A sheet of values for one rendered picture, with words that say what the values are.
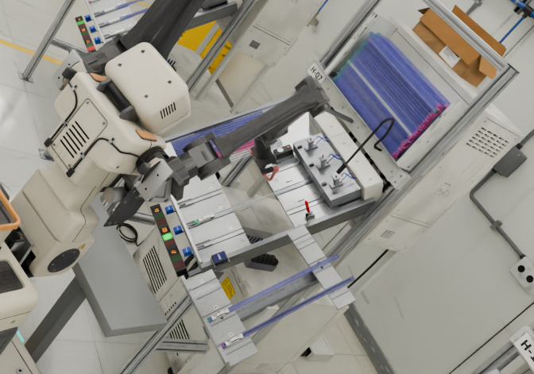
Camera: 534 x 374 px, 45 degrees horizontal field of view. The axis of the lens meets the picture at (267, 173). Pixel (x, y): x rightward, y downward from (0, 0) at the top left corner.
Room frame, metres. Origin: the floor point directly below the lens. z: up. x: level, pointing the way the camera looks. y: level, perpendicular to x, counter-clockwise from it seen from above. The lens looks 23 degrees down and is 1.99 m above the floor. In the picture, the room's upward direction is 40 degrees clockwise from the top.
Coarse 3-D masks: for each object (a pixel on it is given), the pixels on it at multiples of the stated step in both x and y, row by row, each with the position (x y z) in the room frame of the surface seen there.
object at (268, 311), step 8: (264, 312) 1.91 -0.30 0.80; (272, 312) 1.94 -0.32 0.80; (248, 320) 1.92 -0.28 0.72; (256, 320) 1.91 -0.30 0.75; (264, 320) 1.93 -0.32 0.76; (248, 328) 1.91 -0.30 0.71; (208, 352) 1.94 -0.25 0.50; (216, 352) 1.93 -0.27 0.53; (208, 360) 1.93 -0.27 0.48; (216, 360) 1.91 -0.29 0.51; (192, 368) 1.94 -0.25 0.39; (200, 368) 1.93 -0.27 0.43; (208, 368) 1.91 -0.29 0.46; (216, 368) 1.93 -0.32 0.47
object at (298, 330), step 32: (224, 192) 2.78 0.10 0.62; (256, 224) 2.74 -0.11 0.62; (288, 224) 2.97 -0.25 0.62; (160, 256) 2.58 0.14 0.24; (192, 256) 2.47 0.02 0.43; (288, 256) 2.70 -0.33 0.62; (160, 288) 2.49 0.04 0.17; (224, 288) 2.30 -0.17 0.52; (256, 288) 2.29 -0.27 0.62; (320, 288) 2.66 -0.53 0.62; (192, 320) 2.31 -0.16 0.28; (288, 320) 2.48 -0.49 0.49; (320, 320) 2.62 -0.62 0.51; (288, 352) 2.62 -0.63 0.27
